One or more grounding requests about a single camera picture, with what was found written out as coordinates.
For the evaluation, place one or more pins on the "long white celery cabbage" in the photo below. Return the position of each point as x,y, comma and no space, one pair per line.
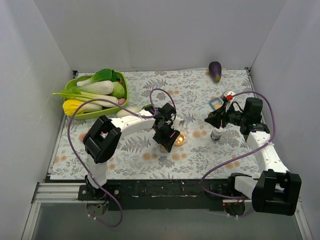
105,101

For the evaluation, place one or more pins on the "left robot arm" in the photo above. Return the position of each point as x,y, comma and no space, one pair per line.
102,139

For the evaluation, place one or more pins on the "white radish with leaf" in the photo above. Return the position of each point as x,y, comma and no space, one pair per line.
123,113

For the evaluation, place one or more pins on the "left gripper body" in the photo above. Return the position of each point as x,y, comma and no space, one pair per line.
164,135

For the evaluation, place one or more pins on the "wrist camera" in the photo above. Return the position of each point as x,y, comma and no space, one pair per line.
227,97
179,122

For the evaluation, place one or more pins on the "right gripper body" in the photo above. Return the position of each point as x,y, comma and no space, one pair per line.
222,117

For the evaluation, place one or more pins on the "yellow napa cabbage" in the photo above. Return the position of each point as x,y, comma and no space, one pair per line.
71,105

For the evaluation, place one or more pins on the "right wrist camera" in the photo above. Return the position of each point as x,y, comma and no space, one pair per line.
227,97

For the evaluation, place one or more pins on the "clear bottle of yellow pills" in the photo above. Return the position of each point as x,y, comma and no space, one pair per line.
162,148

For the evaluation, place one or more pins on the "green round cabbage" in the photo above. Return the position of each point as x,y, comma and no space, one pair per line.
118,90

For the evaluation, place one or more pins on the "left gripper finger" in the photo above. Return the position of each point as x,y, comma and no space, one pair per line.
171,140
163,137

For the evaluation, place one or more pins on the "white cap pill bottle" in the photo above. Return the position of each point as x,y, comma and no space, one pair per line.
216,133

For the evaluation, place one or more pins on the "floral table mat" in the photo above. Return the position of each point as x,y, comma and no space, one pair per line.
138,156

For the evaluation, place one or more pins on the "pink sweet potato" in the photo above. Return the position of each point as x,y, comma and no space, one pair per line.
121,101

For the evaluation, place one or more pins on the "orange round pill case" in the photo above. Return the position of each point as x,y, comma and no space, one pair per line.
180,140

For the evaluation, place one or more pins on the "purple eggplant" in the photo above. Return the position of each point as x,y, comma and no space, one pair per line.
215,70

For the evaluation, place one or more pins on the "blue rectangular pill box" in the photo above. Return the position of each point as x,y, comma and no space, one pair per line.
216,103

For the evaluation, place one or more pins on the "white bok choy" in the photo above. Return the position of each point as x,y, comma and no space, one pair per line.
101,83

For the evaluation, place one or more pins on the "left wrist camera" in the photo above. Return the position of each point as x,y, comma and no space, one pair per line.
179,122

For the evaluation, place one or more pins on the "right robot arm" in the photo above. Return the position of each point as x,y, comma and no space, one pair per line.
277,190

